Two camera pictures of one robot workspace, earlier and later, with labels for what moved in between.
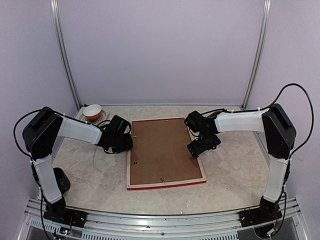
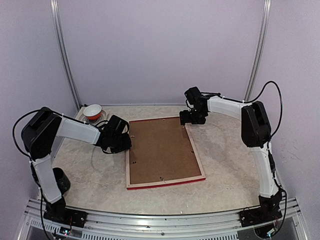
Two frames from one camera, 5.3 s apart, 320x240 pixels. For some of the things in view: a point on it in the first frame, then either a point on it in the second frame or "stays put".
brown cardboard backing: (160, 152) stays put
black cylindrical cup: (62, 180) stays put
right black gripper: (215, 141) → (184, 118)
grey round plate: (102, 118) stays put
